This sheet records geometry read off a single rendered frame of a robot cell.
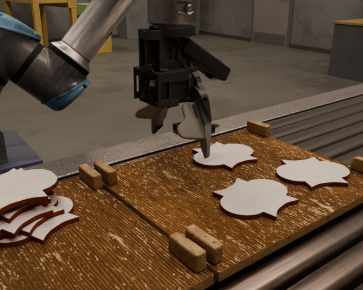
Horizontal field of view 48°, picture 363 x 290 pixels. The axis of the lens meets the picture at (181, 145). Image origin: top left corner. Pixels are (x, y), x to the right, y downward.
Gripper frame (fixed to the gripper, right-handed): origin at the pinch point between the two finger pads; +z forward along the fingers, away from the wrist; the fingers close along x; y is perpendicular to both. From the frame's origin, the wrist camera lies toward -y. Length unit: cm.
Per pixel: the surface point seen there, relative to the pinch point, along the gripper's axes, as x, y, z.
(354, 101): -12, -78, 7
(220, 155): -1.4, -11.0, 5.2
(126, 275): 17.0, 21.5, 6.6
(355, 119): -2, -62, 7
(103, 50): -673, -336, 88
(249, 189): 11.8, -4.9, 5.3
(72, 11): -677, -281, 16
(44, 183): -2.4, 23.6, 1.5
